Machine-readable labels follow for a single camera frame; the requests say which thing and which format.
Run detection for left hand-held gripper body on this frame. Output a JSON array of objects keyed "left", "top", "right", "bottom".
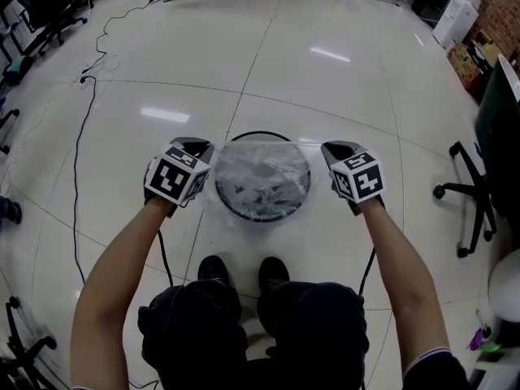
[{"left": 142, "top": 143, "right": 213, "bottom": 219}]

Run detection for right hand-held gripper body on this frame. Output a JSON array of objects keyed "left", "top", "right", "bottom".
[{"left": 327, "top": 149, "right": 386, "bottom": 218}]

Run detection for clear plastic bin bag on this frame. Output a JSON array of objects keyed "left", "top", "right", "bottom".
[{"left": 202, "top": 138, "right": 326, "bottom": 227}]

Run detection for black mesh waste bin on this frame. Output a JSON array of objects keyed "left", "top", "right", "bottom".
[{"left": 214, "top": 130, "right": 313, "bottom": 222}]

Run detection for person's left forearm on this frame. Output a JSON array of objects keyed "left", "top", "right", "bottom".
[{"left": 69, "top": 196, "right": 171, "bottom": 389}]

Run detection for person's right forearm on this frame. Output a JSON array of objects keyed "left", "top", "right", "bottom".
[{"left": 359, "top": 201, "right": 452, "bottom": 371}]

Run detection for person's left black shoe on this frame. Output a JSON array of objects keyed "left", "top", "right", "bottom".
[{"left": 197, "top": 254, "right": 231, "bottom": 288}]

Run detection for person's black shoe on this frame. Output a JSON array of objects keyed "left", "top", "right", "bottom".
[
  {"left": 197, "top": 254, "right": 231, "bottom": 288},
  {"left": 258, "top": 256, "right": 291, "bottom": 296}
]

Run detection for person's right black shoe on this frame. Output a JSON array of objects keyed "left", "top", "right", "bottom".
[{"left": 258, "top": 256, "right": 291, "bottom": 296}]

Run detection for brown cardboard box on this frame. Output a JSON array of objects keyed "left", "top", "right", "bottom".
[{"left": 446, "top": 30, "right": 501, "bottom": 101}]

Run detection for dark green tub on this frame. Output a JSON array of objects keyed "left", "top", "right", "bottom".
[{"left": 474, "top": 54, "right": 520, "bottom": 145}]

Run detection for white water dispenser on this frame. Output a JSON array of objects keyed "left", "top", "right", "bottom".
[{"left": 431, "top": 0, "right": 479, "bottom": 50}]

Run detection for person's black trousers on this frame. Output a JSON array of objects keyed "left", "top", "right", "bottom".
[{"left": 136, "top": 278, "right": 371, "bottom": 390}]

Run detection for white round seat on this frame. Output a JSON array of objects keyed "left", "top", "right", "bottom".
[{"left": 487, "top": 249, "right": 520, "bottom": 324}]

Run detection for purple toy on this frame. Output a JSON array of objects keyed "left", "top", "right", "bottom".
[{"left": 466, "top": 309, "right": 503, "bottom": 353}]

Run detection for person's right shirt sleeve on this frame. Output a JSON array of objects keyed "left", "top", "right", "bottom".
[{"left": 401, "top": 347, "right": 470, "bottom": 390}]

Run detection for white low shelf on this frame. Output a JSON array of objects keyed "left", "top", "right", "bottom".
[{"left": 466, "top": 351, "right": 520, "bottom": 390}]

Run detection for left hand-held gripper black cable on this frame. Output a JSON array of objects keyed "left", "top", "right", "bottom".
[{"left": 156, "top": 229, "right": 176, "bottom": 288}]

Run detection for hand-held gripper black cable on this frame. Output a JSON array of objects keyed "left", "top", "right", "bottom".
[
  {"left": 156, "top": 229, "right": 176, "bottom": 288},
  {"left": 357, "top": 246, "right": 377, "bottom": 298}
]

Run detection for right hand-held gripper black cable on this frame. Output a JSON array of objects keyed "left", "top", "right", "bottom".
[{"left": 357, "top": 246, "right": 377, "bottom": 298}]

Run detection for long black floor cable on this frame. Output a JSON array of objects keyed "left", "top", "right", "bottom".
[{"left": 71, "top": 0, "right": 160, "bottom": 286}]

